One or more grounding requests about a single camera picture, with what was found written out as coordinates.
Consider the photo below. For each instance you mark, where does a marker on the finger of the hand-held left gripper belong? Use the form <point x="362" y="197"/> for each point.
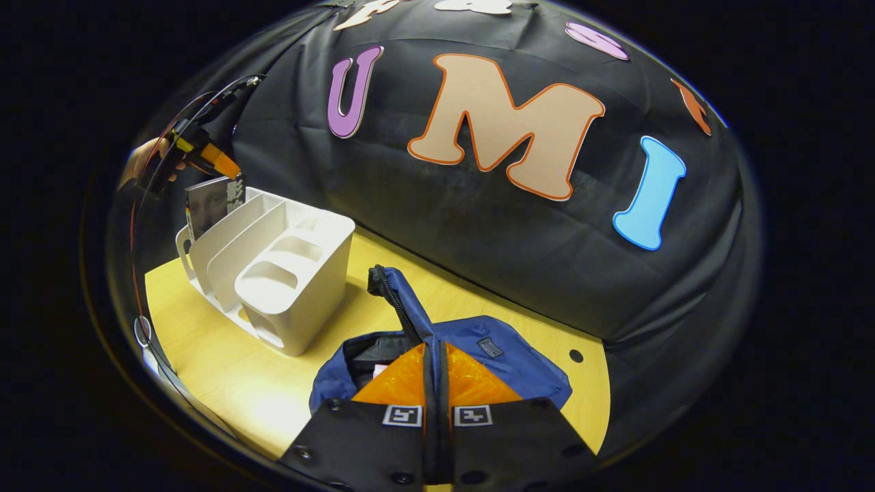
<point x="219" y="162"/>

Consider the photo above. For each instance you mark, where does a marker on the blue schoolbag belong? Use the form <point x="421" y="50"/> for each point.
<point x="519" y="362"/>

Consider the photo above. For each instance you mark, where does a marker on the white bookshelf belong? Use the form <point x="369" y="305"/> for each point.
<point x="307" y="301"/>

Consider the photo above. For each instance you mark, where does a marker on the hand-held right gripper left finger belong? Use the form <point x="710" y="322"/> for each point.
<point x="362" y="437"/>

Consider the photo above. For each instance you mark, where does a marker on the black backdrop cloth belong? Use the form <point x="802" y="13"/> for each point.
<point x="478" y="239"/>

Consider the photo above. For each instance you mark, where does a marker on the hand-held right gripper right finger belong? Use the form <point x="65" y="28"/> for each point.
<point x="513" y="437"/>

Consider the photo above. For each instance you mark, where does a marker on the dark cover book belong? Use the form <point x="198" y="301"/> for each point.
<point x="208" y="205"/>

